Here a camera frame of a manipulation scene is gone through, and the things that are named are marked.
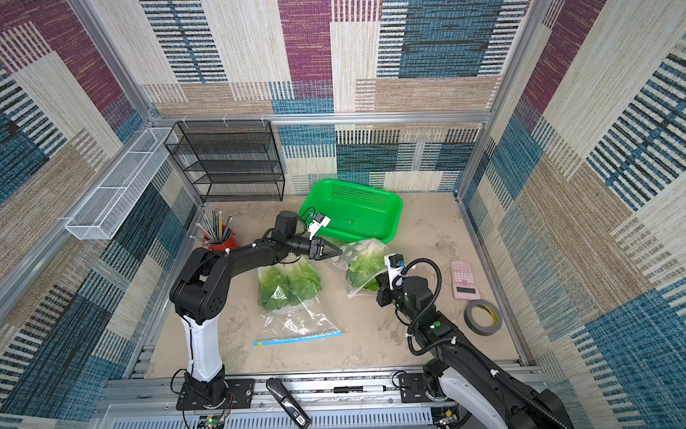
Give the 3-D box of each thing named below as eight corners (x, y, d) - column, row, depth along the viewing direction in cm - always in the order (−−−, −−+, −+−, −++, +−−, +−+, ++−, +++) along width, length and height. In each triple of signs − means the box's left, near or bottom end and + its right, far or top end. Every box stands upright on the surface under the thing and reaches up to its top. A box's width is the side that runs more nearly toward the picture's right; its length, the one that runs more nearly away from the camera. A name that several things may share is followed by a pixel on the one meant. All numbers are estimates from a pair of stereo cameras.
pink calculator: (454, 298, 93) (456, 296, 91) (448, 262, 102) (449, 259, 100) (478, 300, 92) (480, 298, 90) (469, 264, 101) (471, 261, 99)
